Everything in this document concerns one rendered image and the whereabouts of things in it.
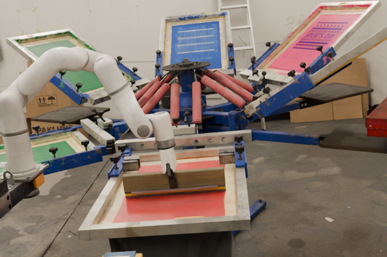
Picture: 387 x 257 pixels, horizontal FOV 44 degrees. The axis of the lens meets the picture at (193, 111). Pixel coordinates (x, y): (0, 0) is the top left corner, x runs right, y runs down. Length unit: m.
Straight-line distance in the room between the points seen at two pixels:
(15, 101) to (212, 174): 0.78
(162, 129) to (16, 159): 0.55
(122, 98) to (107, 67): 0.13
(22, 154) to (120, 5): 4.60
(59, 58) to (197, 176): 0.69
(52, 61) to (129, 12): 4.56
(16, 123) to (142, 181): 0.52
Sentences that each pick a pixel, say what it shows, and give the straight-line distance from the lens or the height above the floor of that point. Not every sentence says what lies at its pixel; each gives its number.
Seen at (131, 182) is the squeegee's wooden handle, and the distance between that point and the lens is 1.96.
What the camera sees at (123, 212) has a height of 0.95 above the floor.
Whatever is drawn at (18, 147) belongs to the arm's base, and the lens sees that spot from 1.89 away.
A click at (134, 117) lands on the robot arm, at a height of 1.31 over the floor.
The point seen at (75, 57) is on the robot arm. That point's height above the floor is 1.55.
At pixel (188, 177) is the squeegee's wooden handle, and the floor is 1.03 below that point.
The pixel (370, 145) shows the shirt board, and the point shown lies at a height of 0.95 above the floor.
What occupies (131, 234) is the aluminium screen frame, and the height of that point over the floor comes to 0.96.
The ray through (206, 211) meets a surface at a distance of 1.80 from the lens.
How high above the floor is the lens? 1.72
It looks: 14 degrees down
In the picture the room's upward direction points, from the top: 6 degrees counter-clockwise
